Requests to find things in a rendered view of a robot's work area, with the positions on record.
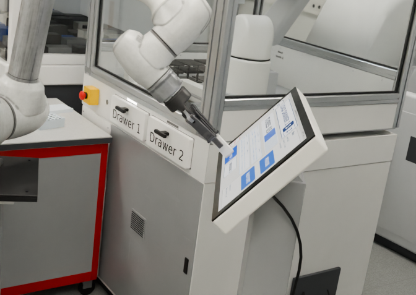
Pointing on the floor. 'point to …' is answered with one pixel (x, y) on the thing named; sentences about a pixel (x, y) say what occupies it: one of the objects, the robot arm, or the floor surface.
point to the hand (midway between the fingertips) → (221, 145)
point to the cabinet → (363, 198)
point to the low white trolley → (57, 209)
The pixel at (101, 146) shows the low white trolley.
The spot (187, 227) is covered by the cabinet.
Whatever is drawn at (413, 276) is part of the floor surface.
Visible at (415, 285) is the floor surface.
